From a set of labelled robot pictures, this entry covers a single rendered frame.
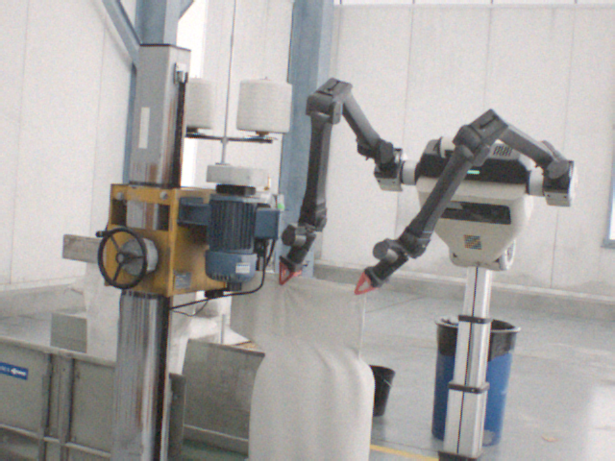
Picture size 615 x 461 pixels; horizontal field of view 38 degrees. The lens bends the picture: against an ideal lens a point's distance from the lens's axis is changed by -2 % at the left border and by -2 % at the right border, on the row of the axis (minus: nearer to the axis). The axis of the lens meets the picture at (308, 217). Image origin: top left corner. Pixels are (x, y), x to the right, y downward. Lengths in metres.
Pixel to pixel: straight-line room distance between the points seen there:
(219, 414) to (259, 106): 1.33
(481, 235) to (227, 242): 0.98
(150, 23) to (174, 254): 6.50
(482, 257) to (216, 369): 1.09
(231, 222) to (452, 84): 8.75
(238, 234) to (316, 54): 9.15
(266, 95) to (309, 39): 9.04
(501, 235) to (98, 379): 1.46
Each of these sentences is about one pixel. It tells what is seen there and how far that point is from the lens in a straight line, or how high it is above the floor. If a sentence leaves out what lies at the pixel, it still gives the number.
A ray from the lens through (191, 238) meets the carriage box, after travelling 2.73.
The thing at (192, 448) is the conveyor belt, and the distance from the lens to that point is 3.40.
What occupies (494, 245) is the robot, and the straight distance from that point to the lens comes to 3.18.
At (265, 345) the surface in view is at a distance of 2.98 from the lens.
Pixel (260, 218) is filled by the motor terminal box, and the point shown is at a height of 1.27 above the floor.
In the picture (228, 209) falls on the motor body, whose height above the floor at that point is 1.29.
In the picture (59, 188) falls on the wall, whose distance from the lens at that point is 8.27.
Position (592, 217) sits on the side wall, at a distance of 10.73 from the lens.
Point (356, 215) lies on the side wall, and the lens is 11.56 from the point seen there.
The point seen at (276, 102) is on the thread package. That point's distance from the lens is 2.73.
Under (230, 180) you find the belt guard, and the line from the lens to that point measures 2.58.
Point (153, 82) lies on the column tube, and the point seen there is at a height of 1.65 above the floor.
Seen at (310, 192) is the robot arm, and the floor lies 1.35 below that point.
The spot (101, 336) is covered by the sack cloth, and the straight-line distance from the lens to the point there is 3.29.
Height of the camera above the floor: 1.42
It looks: 3 degrees down
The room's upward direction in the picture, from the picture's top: 5 degrees clockwise
